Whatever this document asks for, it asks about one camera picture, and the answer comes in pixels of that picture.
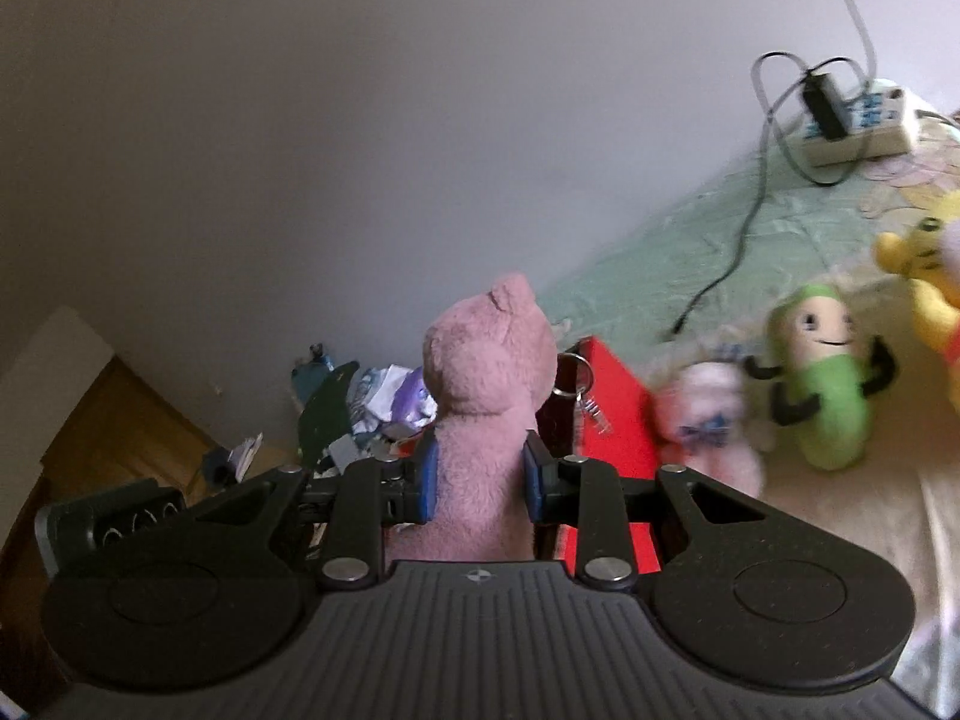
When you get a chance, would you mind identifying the white paper scrap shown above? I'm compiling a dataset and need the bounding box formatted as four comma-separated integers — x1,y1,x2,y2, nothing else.
225,433,265,482

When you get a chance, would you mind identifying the yellow plush bear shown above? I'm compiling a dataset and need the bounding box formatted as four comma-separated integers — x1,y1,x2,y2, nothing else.
874,191,960,415

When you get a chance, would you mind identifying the crumpled white purple packet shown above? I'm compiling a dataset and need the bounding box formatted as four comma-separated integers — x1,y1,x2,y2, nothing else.
349,364,440,452

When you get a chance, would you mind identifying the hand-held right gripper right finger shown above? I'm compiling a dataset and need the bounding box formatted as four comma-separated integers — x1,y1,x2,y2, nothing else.
523,431,770,592

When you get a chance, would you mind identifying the wooden bedside table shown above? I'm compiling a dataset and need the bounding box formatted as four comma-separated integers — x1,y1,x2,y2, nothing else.
0,356,305,691

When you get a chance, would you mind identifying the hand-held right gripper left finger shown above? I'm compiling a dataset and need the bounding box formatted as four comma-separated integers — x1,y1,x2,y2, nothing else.
180,435,443,592

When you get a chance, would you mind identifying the dark green bag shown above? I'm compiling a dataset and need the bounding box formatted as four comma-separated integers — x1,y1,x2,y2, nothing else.
296,361,362,467

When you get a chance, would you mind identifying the white power cable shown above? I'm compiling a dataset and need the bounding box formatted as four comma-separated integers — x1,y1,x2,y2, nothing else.
810,0,878,91

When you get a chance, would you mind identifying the black charger plug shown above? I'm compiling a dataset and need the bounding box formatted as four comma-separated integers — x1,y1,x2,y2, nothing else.
802,73,848,142

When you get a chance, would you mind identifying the green plush toy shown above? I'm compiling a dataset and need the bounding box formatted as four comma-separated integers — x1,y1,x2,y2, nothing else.
742,283,898,472

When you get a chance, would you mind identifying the metal keyring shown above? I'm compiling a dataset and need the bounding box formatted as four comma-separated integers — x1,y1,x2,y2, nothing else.
551,351,613,436

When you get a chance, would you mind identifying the pink plush bear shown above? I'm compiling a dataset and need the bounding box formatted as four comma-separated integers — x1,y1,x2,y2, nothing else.
390,274,560,563

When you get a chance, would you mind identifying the white power strip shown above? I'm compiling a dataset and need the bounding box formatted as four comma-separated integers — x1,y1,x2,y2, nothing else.
795,79,920,167

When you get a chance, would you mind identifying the red cardboard box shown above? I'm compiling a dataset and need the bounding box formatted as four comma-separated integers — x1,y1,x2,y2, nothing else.
535,337,665,578

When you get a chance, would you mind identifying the light green printed bedsheet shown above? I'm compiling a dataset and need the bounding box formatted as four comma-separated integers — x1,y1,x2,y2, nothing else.
540,79,960,691

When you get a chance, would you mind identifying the black charger cable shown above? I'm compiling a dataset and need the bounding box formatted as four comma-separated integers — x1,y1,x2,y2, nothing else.
667,51,878,338

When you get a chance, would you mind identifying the small blue toy figure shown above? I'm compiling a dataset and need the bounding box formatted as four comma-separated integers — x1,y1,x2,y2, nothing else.
291,343,335,407

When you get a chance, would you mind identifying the small pink white plush toy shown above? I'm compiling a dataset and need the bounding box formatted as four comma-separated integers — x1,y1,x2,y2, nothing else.
651,343,767,497

